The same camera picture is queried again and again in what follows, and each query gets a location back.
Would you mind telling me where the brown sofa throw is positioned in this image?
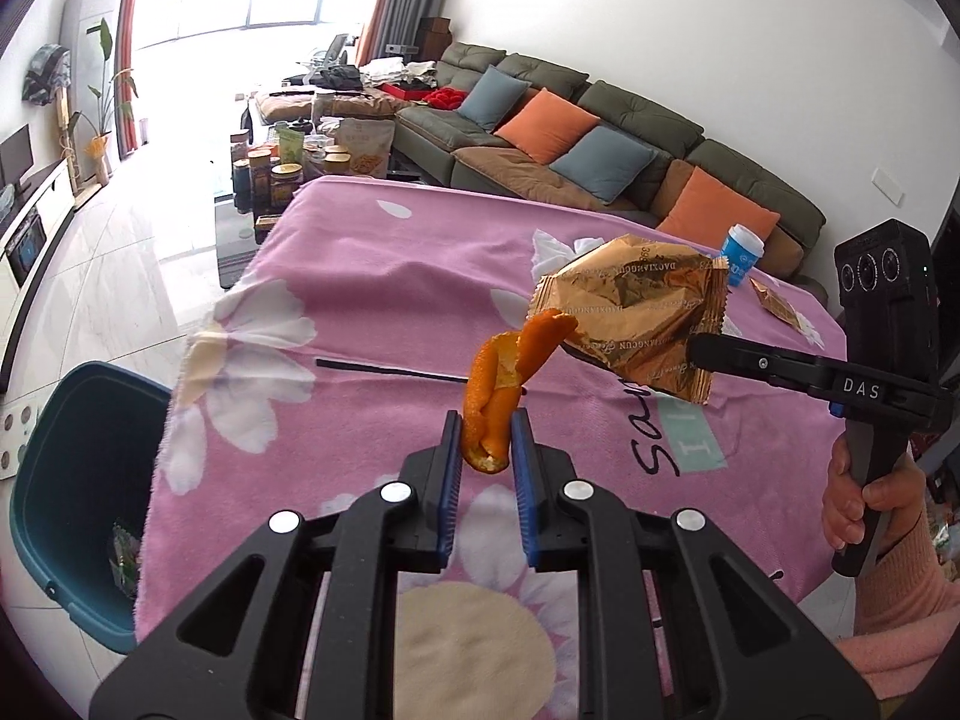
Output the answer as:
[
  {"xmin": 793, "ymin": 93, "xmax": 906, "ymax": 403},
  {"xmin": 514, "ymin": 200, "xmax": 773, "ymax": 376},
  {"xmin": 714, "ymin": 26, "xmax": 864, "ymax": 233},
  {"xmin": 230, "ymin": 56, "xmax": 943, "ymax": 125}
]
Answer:
[{"xmin": 450, "ymin": 142, "xmax": 608, "ymax": 211}]

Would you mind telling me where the pile of clothes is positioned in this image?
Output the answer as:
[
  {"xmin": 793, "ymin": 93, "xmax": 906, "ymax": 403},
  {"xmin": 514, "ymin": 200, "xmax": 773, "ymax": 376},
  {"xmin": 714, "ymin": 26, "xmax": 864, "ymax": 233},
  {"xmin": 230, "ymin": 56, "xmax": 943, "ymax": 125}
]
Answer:
[{"xmin": 255, "ymin": 34, "xmax": 440, "ymax": 121}]

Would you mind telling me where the white cabinet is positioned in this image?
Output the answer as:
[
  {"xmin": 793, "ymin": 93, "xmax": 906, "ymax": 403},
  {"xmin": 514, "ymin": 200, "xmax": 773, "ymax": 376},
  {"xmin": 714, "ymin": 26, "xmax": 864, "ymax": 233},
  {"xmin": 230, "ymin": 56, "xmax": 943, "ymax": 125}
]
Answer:
[{"xmin": 0, "ymin": 161, "xmax": 76, "ymax": 391}]

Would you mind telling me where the patterned hanging cloth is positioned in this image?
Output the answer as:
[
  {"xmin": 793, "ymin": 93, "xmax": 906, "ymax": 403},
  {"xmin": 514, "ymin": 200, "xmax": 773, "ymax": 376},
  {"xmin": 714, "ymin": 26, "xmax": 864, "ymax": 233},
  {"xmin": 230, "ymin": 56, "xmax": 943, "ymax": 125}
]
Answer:
[{"xmin": 22, "ymin": 41, "xmax": 72, "ymax": 104}]

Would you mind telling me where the black monitor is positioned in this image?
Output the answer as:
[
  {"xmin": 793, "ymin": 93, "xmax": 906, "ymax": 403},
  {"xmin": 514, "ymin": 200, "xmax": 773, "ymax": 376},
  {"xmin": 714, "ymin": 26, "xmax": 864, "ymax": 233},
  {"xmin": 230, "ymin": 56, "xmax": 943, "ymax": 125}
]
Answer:
[{"xmin": 0, "ymin": 125, "xmax": 35, "ymax": 192}]

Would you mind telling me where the thin black stick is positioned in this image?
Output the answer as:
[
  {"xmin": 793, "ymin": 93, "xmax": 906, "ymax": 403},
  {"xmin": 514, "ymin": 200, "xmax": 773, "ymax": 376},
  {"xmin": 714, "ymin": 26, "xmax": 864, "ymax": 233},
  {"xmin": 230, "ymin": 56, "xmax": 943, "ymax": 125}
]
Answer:
[{"xmin": 315, "ymin": 358, "xmax": 530, "ymax": 395}]

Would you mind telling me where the orange cushion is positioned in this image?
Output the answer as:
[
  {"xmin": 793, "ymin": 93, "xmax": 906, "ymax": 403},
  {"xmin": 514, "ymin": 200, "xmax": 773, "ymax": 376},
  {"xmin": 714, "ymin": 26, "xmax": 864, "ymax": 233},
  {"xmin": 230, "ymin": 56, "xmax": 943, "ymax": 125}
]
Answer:
[
  {"xmin": 493, "ymin": 88, "xmax": 601, "ymax": 164},
  {"xmin": 658, "ymin": 166, "xmax": 781, "ymax": 248}
]

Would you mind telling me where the green sofa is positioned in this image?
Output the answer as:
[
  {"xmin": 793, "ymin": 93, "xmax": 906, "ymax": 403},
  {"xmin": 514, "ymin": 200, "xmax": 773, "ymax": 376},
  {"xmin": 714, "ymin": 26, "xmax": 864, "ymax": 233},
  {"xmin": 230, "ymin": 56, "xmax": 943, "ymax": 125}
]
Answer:
[{"xmin": 394, "ymin": 41, "xmax": 826, "ymax": 278}]

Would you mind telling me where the teal plastic bin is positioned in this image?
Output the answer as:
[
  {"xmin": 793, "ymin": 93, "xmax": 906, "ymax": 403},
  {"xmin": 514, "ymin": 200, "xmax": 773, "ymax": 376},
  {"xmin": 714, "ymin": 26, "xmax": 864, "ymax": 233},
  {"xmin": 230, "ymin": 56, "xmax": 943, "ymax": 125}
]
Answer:
[{"xmin": 7, "ymin": 360, "xmax": 173, "ymax": 653}]

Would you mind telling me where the person's right forearm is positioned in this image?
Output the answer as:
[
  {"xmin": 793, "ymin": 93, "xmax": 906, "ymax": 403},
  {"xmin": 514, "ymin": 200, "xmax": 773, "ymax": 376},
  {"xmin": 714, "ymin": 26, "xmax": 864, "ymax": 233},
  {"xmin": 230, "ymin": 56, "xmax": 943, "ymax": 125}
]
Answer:
[{"xmin": 836, "ymin": 480, "xmax": 960, "ymax": 698}]

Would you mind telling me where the pink floral blanket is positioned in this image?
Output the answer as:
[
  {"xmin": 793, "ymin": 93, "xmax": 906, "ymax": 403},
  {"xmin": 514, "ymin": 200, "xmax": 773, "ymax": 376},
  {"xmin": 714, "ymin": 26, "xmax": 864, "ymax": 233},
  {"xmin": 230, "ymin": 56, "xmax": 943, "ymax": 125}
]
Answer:
[{"xmin": 135, "ymin": 176, "xmax": 845, "ymax": 720}]

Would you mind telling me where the glass coffee table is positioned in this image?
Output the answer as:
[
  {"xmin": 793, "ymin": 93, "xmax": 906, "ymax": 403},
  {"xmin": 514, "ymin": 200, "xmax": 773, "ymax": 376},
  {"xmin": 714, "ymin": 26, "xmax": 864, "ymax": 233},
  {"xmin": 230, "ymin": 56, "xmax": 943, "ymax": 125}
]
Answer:
[{"xmin": 214, "ymin": 187, "xmax": 301, "ymax": 290}]

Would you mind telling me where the large gold foil wrapper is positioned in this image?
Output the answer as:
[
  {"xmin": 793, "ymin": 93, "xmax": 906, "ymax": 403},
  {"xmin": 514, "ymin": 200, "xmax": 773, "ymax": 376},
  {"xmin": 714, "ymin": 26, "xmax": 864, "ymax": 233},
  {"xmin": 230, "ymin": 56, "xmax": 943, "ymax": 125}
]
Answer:
[{"xmin": 529, "ymin": 235, "xmax": 730, "ymax": 407}]

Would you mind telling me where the dark cabinet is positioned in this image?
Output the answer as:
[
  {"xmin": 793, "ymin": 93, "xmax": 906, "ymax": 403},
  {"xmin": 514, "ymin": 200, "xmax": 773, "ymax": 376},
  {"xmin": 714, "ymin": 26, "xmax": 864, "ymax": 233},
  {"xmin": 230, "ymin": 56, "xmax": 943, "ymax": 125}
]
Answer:
[{"xmin": 926, "ymin": 187, "xmax": 960, "ymax": 563}]

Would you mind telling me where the blue paper cup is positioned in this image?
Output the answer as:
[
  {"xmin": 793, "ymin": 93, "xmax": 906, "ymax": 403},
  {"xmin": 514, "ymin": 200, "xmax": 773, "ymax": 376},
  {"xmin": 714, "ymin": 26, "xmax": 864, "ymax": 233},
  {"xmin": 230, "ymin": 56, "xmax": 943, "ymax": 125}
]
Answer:
[{"xmin": 720, "ymin": 223, "xmax": 764, "ymax": 287}]

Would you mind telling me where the person's right hand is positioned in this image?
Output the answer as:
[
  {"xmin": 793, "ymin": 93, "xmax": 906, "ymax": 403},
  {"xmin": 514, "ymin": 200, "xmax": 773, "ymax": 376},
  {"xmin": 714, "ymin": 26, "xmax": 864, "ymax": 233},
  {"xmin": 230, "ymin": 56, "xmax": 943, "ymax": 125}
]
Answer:
[{"xmin": 821, "ymin": 435, "xmax": 922, "ymax": 552}]

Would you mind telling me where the brown box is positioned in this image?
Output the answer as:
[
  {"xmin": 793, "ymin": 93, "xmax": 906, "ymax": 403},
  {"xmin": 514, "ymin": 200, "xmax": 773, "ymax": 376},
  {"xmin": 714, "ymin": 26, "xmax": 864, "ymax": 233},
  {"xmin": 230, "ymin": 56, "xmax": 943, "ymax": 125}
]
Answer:
[{"xmin": 416, "ymin": 15, "xmax": 452, "ymax": 65}]

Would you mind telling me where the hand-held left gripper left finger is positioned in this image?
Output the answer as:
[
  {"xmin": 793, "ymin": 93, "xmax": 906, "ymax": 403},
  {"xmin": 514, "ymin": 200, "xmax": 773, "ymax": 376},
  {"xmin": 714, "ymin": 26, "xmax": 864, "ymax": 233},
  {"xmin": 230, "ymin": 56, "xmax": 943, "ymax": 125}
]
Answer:
[{"xmin": 88, "ymin": 411, "xmax": 464, "ymax": 720}]

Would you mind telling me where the orange and grey curtain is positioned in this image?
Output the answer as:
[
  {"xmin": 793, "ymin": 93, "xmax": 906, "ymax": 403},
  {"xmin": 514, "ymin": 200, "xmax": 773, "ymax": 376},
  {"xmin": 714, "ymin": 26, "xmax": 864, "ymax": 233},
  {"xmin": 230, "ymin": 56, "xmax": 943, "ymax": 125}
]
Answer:
[
  {"xmin": 352, "ymin": 0, "xmax": 466, "ymax": 68},
  {"xmin": 112, "ymin": 0, "xmax": 149, "ymax": 155}
]

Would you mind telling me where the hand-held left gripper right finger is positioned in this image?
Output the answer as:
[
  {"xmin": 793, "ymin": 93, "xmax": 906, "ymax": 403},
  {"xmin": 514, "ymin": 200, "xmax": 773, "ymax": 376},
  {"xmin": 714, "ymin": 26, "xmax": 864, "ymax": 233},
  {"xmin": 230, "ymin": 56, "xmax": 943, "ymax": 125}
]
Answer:
[{"xmin": 510, "ymin": 409, "xmax": 880, "ymax": 720}]

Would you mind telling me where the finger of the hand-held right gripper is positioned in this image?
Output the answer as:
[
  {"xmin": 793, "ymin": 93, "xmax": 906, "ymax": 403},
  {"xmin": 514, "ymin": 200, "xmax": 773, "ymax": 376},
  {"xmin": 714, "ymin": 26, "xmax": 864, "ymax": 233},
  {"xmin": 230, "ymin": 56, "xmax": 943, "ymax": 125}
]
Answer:
[{"xmin": 688, "ymin": 334, "xmax": 833, "ymax": 395}]

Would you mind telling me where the small gold foil wrapper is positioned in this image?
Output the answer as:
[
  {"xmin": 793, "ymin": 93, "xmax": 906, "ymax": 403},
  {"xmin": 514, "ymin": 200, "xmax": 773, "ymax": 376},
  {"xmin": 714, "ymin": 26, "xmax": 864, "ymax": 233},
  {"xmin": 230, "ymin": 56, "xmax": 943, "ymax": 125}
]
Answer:
[{"xmin": 748, "ymin": 277, "xmax": 805, "ymax": 331}]

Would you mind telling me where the group of jars and packets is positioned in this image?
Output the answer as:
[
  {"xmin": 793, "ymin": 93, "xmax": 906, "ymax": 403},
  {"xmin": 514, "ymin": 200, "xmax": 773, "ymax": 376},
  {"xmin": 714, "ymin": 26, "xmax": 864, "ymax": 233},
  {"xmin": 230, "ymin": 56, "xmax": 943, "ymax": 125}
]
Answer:
[{"xmin": 229, "ymin": 116, "xmax": 396, "ymax": 241}]

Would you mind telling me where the white standing air conditioner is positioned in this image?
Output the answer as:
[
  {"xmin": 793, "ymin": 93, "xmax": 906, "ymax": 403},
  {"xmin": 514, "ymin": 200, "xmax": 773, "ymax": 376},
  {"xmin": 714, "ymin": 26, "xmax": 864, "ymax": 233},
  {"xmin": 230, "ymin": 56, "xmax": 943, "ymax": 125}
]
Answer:
[{"xmin": 60, "ymin": 0, "xmax": 125, "ymax": 166}]

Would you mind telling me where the orange peel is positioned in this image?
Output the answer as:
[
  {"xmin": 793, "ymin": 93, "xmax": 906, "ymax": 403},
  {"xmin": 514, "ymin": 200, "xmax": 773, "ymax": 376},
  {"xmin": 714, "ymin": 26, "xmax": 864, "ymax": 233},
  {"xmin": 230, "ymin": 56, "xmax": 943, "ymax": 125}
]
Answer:
[{"xmin": 461, "ymin": 307, "xmax": 578, "ymax": 475}]

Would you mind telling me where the blue cushion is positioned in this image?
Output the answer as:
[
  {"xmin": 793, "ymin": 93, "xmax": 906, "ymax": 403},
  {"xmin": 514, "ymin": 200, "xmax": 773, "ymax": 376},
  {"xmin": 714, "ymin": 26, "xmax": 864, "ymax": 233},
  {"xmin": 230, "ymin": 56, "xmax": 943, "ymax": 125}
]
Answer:
[
  {"xmin": 550, "ymin": 125, "xmax": 657, "ymax": 203},
  {"xmin": 457, "ymin": 65, "xmax": 533, "ymax": 132}
]

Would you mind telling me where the potted green plant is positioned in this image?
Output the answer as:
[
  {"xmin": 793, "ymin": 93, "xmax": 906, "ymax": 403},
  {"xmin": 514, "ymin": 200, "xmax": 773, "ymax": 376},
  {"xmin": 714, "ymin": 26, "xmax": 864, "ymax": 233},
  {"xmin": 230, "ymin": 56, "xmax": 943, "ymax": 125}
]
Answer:
[{"xmin": 71, "ymin": 15, "xmax": 137, "ymax": 181}]

